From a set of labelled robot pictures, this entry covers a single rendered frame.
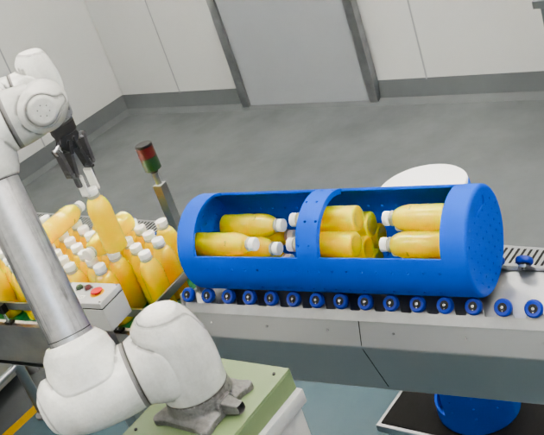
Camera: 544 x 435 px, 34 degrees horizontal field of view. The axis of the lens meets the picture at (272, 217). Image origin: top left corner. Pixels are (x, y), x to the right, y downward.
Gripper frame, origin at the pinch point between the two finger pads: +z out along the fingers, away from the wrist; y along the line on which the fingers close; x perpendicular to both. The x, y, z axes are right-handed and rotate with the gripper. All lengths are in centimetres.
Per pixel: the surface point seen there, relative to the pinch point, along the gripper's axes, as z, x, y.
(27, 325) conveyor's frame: 48, 45, -10
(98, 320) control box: 33.8, -4.5, -21.5
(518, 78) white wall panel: 127, -13, 347
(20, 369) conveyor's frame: 110, 126, 31
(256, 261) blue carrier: 26, -51, -1
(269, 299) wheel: 41, -48, 2
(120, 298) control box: 31.4, -8.0, -13.7
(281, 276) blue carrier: 31, -57, -1
